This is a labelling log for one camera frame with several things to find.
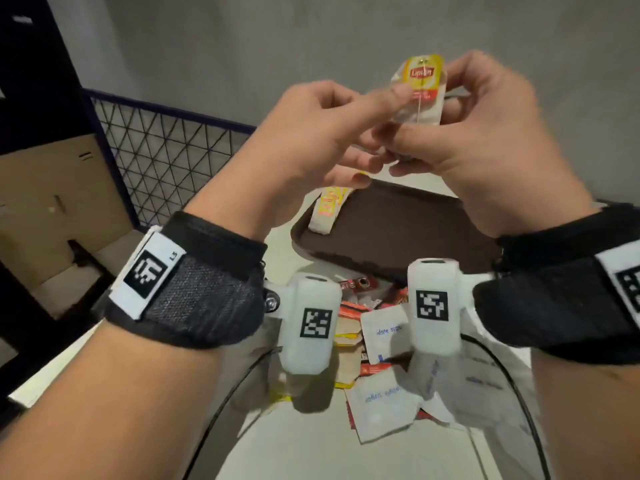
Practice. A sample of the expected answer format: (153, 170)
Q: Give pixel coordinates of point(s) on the person's right hand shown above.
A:
(500, 159)

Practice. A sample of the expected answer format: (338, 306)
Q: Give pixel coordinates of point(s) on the person's left hand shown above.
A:
(290, 154)

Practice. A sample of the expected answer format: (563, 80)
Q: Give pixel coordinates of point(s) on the row of white tea bags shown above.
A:
(327, 214)

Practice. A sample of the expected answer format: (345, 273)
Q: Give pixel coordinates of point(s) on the white tea bag yellow tag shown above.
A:
(424, 74)

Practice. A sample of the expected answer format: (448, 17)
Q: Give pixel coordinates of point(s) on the brown plastic tray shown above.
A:
(400, 229)

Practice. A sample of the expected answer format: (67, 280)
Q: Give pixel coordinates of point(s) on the red Nescafe coffee sachets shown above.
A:
(352, 308)

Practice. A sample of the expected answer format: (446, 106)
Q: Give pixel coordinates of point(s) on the pile of tea bags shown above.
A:
(347, 364)

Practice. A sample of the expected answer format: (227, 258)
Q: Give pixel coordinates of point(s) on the pile of white sugar packets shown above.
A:
(380, 409)

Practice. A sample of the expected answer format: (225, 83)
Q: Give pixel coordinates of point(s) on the person's left forearm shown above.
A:
(110, 409)

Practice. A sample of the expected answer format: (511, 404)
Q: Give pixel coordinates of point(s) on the purple metal mesh railing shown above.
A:
(165, 159)

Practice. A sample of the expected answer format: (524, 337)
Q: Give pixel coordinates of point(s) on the black wristband white markers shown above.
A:
(200, 284)
(550, 294)

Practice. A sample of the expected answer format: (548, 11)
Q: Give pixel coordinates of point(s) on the wooden stir sticks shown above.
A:
(520, 400)

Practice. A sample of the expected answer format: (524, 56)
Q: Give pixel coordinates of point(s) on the dark cabinet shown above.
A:
(35, 69)

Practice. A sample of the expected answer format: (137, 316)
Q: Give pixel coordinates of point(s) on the black metal table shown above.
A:
(30, 314)

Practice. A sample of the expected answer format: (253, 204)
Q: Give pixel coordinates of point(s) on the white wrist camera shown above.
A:
(432, 304)
(310, 319)

